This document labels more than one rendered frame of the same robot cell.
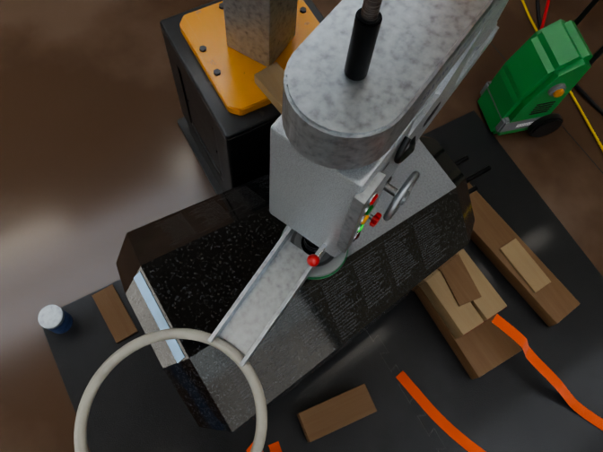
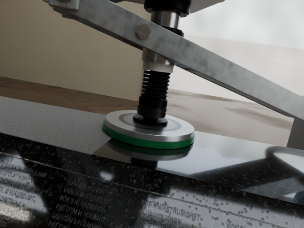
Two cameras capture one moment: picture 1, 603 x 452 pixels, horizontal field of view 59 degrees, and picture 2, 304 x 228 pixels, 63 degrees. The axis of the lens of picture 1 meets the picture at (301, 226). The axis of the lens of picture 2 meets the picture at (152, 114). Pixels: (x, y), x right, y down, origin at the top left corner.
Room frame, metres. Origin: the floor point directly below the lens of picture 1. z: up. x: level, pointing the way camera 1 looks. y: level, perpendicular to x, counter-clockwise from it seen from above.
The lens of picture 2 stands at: (0.97, 0.39, 0.98)
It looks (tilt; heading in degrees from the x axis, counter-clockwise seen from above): 13 degrees down; 229
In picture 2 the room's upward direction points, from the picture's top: 8 degrees clockwise
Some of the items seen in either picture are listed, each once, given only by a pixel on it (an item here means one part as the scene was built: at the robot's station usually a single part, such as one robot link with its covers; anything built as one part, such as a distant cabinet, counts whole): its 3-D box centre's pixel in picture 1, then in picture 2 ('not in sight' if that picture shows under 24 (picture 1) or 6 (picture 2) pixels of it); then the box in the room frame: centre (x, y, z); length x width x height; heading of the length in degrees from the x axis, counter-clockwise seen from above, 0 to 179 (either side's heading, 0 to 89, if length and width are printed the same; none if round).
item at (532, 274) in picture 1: (524, 265); not in sight; (0.93, -1.05, 0.10); 0.25 x 0.10 x 0.01; 41
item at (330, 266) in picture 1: (314, 244); (149, 123); (0.60, -0.05, 0.83); 0.21 x 0.21 x 0.01
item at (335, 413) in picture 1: (336, 412); not in sight; (0.16, -0.27, 0.07); 0.30 x 0.12 x 0.12; 122
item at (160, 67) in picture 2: not in sight; (159, 63); (0.60, -0.05, 0.97); 0.07 x 0.07 x 0.04
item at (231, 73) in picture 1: (261, 43); not in sight; (1.40, 0.26, 0.76); 0.49 x 0.49 x 0.05; 38
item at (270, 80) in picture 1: (281, 91); not in sight; (1.17, 0.15, 0.81); 0.20 x 0.10 x 0.05; 46
